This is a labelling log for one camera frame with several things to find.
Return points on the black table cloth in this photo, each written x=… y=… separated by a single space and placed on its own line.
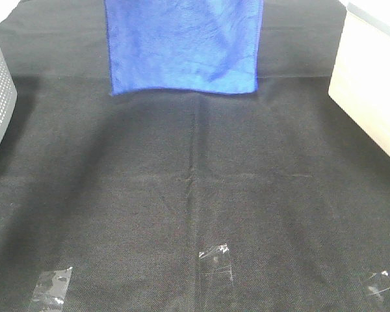
x=128 y=190

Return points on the clear tape piece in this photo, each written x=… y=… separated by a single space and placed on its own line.
x=376 y=285
x=216 y=262
x=50 y=291

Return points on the cream slotted storage box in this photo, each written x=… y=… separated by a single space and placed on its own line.
x=360 y=80

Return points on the left clear tape piece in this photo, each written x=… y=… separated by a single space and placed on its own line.
x=50 y=291

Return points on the right clear tape piece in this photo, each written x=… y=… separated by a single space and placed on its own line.
x=376 y=285

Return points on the blue microfiber towel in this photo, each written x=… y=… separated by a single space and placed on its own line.
x=206 y=46

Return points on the middle clear tape piece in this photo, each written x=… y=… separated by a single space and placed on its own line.
x=216 y=262

